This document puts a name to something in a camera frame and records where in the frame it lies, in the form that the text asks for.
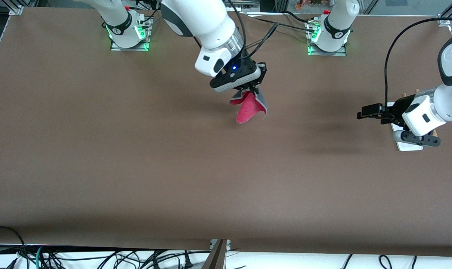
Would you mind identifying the grey and red towel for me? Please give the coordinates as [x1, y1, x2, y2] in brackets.
[229, 87, 268, 124]

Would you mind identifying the white rack base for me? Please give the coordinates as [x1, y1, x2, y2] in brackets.
[387, 102, 423, 152]

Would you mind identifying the grey power strip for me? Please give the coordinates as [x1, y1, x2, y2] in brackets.
[228, 0, 260, 12]

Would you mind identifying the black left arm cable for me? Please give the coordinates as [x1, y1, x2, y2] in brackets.
[384, 17, 452, 109]

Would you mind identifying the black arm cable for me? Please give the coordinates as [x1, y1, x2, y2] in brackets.
[226, 0, 279, 63]
[384, 17, 452, 109]

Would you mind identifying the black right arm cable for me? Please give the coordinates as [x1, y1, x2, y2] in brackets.
[226, 0, 279, 63]

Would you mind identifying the black cable on table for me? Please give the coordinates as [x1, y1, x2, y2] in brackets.
[284, 10, 320, 25]
[245, 13, 314, 33]

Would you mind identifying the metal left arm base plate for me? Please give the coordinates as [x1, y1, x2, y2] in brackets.
[307, 21, 347, 56]

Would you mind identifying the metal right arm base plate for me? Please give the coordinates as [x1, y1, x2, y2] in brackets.
[110, 17, 151, 52]

